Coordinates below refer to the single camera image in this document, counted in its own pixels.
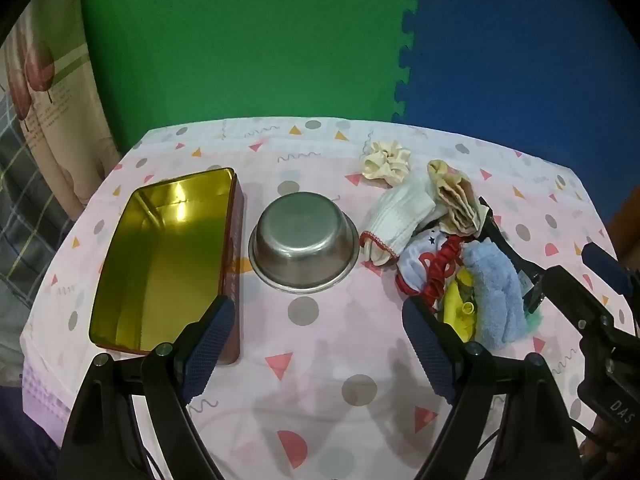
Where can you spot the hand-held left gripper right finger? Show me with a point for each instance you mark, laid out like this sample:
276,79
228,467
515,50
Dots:
430,355

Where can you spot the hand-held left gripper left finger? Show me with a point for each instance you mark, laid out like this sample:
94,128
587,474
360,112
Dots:
210,350

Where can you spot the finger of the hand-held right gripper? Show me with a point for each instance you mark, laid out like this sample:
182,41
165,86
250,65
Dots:
505,245
605,265

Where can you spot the light blue fluffy towel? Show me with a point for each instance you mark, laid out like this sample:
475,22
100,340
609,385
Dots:
492,295

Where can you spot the yellow soft toy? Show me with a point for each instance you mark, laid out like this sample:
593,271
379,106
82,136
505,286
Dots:
457,305

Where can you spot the mint green fluffy cloth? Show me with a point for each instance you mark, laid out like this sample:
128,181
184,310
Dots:
532,320

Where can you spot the beige cloth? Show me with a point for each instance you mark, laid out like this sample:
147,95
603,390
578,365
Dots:
455,195

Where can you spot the white printed cloth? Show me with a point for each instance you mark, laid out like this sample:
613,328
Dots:
415,260

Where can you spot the gold metal tin box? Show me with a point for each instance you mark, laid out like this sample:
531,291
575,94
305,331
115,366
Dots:
160,260

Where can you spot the stainless steel bowl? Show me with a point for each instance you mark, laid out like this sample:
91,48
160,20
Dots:
300,240

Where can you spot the cream satin scrunchie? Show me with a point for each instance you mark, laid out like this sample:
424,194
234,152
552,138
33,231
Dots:
385,162

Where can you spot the pink patterned tablecloth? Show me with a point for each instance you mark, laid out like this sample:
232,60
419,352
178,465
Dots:
320,360

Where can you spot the blue foam mat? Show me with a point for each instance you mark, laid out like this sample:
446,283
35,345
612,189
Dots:
525,60

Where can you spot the grey plaid cloth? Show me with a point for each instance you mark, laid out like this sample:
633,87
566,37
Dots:
25,235

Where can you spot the green foam mat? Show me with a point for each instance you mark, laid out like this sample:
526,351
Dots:
250,35

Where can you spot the wall poster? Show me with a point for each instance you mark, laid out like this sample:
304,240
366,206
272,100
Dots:
45,110

